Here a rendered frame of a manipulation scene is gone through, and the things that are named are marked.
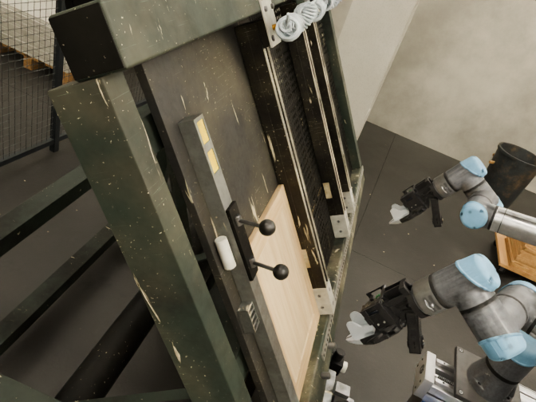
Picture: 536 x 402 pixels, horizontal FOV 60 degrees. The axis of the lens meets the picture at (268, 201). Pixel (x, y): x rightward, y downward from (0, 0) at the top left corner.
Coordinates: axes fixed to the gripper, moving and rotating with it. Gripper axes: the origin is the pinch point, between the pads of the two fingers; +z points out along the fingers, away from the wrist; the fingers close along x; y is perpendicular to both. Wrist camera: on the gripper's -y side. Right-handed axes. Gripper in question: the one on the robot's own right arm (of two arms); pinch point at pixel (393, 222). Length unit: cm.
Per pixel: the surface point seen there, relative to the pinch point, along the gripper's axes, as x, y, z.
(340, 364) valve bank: 18, -32, 47
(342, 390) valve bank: 30, -34, 44
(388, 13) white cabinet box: -348, 67, 9
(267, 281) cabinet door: 50, 22, 20
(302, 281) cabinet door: 22.0, 6.4, 31.0
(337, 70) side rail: -120, 55, 16
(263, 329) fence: 64, 15, 20
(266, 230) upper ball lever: 70, 38, -6
